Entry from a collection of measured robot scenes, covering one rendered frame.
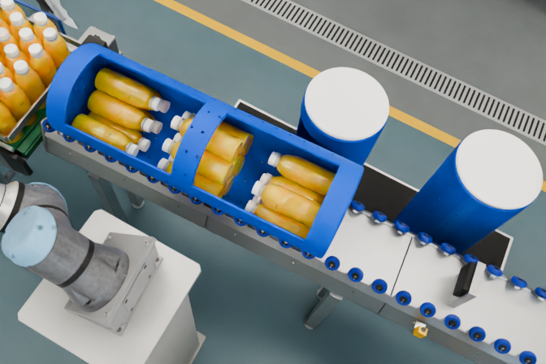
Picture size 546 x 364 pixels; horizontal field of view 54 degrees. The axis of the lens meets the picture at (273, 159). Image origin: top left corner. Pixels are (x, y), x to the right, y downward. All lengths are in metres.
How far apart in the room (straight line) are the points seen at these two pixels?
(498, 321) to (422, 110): 1.62
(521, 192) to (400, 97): 1.46
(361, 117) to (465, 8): 2.07
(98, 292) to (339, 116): 0.92
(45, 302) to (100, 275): 0.24
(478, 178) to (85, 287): 1.18
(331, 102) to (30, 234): 1.01
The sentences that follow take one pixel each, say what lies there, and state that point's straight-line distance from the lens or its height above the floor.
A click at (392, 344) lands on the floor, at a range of 2.63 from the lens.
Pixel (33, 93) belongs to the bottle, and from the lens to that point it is 1.87.
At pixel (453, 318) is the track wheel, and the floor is 0.98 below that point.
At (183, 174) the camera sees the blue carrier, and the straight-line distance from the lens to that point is 1.47.
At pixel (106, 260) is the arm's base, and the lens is 1.24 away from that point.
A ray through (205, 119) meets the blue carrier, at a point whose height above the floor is 1.23.
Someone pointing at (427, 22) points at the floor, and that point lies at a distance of 3.55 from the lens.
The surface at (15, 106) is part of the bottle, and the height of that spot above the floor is 1.02.
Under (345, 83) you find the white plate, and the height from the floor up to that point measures 1.04.
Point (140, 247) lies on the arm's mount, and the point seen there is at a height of 1.29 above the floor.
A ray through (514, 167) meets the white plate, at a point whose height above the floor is 1.04.
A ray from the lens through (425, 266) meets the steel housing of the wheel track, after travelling 1.73.
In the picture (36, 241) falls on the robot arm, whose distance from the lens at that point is 1.16.
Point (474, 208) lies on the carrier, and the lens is 1.80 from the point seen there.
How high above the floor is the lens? 2.49
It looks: 63 degrees down
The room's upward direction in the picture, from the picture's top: 12 degrees clockwise
